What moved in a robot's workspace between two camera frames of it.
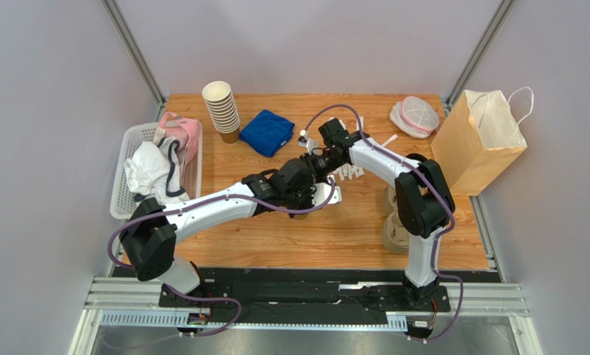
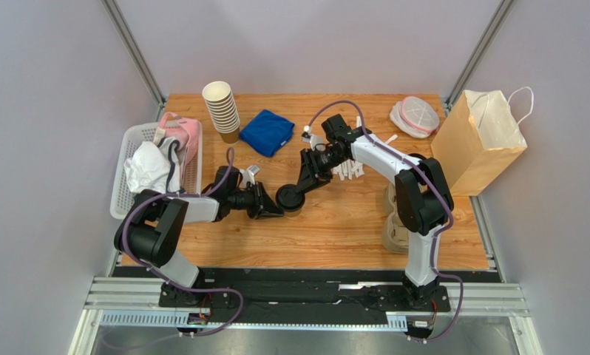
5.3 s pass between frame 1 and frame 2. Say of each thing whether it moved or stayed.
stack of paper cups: stayed
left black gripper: moved
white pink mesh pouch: stayed
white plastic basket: stayed
